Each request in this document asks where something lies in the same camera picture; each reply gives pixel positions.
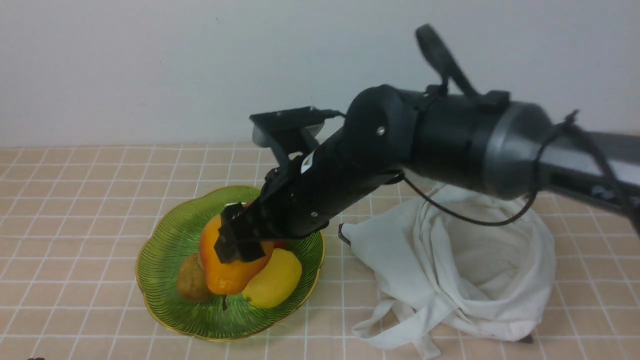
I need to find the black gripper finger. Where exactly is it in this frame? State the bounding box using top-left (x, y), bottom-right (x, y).
top-left (220, 202), bottom-right (254, 231)

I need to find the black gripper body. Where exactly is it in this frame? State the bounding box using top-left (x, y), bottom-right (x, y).
top-left (235, 85), bottom-right (419, 243)

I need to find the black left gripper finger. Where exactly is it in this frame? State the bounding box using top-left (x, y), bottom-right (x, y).
top-left (214, 235), bottom-right (266, 264)

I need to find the orange bell pepper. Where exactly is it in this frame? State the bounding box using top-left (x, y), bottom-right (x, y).
top-left (199, 214), bottom-right (275, 296)

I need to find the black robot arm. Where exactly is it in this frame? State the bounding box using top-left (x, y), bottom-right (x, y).
top-left (214, 85), bottom-right (639, 264)

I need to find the brown kiwi fruit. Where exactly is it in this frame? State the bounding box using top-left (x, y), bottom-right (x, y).
top-left (175, 252), bottom-right (213, 303)

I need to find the green glass fruit plate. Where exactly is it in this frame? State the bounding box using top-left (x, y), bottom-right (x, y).
top-left (135, 185), bottom-right (326, 342)

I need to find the white cloth tote bag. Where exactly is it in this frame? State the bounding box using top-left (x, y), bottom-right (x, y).
top-left (339, 198), bottom-right (556, 360)

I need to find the yellow lemon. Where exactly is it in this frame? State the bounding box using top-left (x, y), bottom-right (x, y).
top-left (242, 248), bottom-right (303, 309)

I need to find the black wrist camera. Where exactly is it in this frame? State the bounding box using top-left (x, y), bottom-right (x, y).
top-left (249, 106), bottom-right (344, 166)

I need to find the black cable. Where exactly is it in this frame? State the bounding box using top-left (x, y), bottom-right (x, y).
top-left (400, 110), bottom-right (581, 227)

